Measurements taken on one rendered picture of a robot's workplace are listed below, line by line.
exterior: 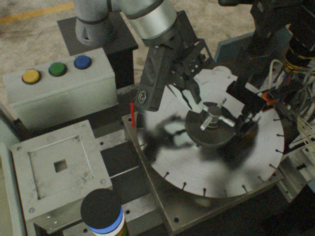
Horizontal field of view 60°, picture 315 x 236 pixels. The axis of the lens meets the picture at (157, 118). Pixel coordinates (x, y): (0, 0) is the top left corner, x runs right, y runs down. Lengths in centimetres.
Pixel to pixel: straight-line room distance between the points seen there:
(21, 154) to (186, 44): 43
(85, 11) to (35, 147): 51
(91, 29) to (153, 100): 62
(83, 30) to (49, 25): 139
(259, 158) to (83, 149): 39
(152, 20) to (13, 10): 229
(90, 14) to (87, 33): 8
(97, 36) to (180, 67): 60
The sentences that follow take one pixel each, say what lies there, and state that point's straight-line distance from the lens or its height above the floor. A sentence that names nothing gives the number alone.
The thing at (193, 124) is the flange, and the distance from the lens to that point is 61.
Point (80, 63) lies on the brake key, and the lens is 80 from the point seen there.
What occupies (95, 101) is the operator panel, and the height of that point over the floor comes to 80.
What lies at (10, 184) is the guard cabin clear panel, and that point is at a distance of 75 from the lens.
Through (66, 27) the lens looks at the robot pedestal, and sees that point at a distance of 117.
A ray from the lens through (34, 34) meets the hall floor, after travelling 240.
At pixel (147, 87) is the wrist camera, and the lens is 48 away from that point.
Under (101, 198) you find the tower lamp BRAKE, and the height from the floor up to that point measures 116.
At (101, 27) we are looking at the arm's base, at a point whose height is 82.
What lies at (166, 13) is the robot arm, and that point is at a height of 120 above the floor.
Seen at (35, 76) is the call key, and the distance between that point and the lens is 80.
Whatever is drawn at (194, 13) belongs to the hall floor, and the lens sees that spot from 250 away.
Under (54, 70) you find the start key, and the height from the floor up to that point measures 91.
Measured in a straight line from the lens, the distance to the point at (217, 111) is 58.
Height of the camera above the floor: 147
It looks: 58 degrees down
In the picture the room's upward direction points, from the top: 4 degrees clockwise
